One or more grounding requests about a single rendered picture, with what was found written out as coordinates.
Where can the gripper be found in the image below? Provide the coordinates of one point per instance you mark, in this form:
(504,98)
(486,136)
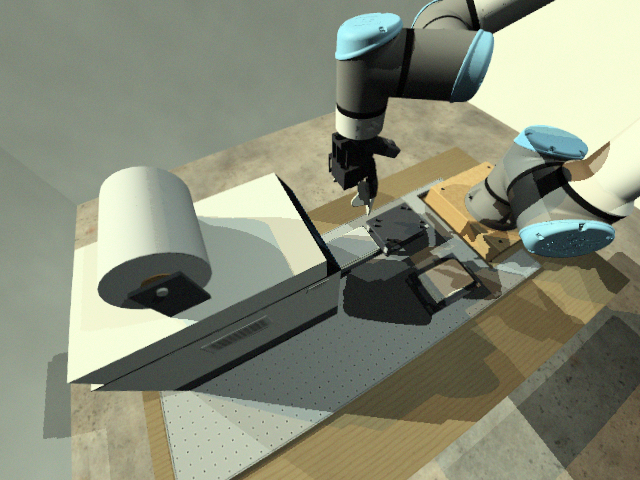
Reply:
(359,163)

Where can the white roll of foil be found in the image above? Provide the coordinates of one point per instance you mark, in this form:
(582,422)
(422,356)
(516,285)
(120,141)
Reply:
(147,226)

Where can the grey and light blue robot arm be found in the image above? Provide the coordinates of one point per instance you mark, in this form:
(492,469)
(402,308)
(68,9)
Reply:
(558,214)

